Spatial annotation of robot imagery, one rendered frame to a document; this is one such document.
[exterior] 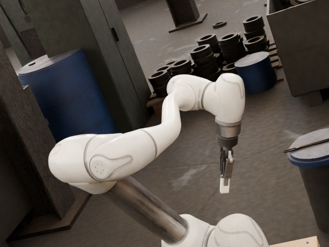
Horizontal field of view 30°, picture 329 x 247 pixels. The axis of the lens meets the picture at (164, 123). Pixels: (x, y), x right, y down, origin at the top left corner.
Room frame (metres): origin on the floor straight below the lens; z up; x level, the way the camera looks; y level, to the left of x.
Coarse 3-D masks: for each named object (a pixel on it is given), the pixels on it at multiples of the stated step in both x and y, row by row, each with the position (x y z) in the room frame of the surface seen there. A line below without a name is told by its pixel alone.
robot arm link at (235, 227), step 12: (228, 216) 1.80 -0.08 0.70; (240, 216) 1.78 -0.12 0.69; (216, 228) 1.77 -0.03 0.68; (228, 228) 1.73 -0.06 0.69; (240, 228) 1.72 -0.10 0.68; (252, 228) 1.73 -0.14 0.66; (216, 240) 1.75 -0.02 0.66; (228, 240) 1.71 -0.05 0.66; (240, 240) 1.70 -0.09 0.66; (252, 240) 1.70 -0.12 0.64; (264, 240) 1.73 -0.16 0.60
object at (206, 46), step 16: (256, 16) 5.52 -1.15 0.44; (256, 32) 5.41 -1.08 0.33; (208, 48) 5.11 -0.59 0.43; (224, 48) 5.27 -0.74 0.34; (240, 48) 5.28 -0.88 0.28; (256, 48) 5.18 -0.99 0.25; (272, 48) 5.37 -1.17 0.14; (176, 64) 5.28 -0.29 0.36; (192, 64) 5.40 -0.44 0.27; (208, 64) 5.08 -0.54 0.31; (224, 64) 5.49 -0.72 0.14; (272, 64) 4.92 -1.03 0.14; (160, 80) 5.21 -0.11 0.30; (160, 96) 5.23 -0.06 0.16; (160, 112) 5.15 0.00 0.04
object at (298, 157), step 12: (312, 132) 2.74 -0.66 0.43; (324, 132) 2.69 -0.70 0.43; (300, 144) 2.67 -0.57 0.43; (324, 144) 2.57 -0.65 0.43; (288, 156) 2.62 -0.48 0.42; (300, 156) 2.54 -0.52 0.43; (312, 156) 2.50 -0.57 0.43; (324, 156) 2.46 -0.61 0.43; (300, 168) 2.58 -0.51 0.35; (312, 168) 2.51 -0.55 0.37; (324, 168) 2.48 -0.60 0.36; (312, 180) 2.53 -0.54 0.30; (324, 180) 2.49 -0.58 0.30; (312, 192) 2.55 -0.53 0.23; (324, 192) 2.50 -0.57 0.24; (312, 204) 2.58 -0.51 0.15; (324, 204) 2.51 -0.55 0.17; (324, 216) 2.52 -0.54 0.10; (324, 228) 2.55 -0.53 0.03
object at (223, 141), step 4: (216, 136) 1.99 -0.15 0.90; (220, 136) 1.96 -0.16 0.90; (236, 136) 1.96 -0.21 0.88; (216, 140) 1.99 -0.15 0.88; (220, 140) 1.96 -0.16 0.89; (224, 140) 1.95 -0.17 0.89; (228, 140) 1.95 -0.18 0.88; (232, 140) 1.95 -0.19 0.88; (236, 140) 1.96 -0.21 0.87; (220, 144) 1.96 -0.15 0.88; (224, 144) 1.95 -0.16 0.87; (228, 144) 1.95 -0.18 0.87; (232, 144) 1.95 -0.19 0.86; (236, 144) 1.96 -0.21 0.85; (224, 148) 1.98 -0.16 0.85; (228, 148) 1.95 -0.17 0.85; (232, 148) 1.96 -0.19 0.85; (228, 152) 1.95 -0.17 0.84; (232, 152) 1.95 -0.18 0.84
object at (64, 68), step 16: (80, 48) 4.85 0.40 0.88; (32, 64) 4.96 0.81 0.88; (48, 64) 4.70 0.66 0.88; (64, 64) 4.66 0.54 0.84; (80, 64) 4.74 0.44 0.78; (32, 80) 4.68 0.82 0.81; (48, 80) 4.64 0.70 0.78; (64, 80) 4.65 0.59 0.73; (80, 80) 4.70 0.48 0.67; (96, 80) 4.86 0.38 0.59; (48, 96) 4.65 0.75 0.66; (64, 96) 4.64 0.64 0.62; (80, 96) 4.67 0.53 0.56; (96, 96) 4.77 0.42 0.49; (48, 112) 4.68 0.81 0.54; (64, 112) 4.64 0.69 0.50; (80, 112) 4.65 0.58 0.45; (96, 112) 4.71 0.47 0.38; (64, 128) 4.65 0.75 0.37; (80, 128) 4.64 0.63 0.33; (96, 128) 4.68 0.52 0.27; (112, 128) 4.78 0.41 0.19
